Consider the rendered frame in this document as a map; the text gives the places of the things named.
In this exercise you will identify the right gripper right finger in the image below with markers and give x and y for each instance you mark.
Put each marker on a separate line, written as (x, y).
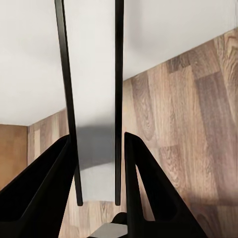
(173, 219)

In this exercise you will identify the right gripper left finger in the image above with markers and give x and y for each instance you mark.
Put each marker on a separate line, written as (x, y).
(32, 205)

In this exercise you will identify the sliding door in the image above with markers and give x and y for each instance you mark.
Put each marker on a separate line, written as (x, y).
(13, 152)

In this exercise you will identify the hardback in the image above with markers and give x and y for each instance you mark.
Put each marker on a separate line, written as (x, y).
(91, 51)

